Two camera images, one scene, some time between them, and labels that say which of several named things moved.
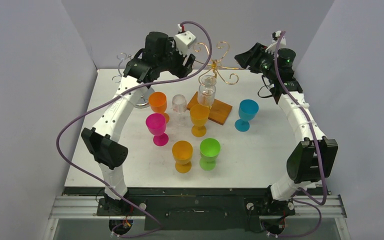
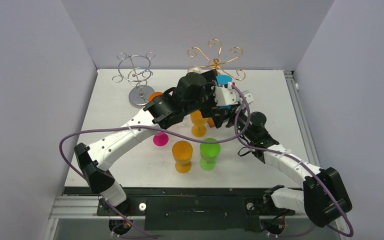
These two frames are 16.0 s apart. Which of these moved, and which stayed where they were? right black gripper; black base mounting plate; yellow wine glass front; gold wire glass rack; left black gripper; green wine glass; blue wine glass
Moved: right black gripper; gold wire glass rack; left black gripper; blue wine glass
Stayed: black base mounting plate; green wine glass; yellow wine glass front
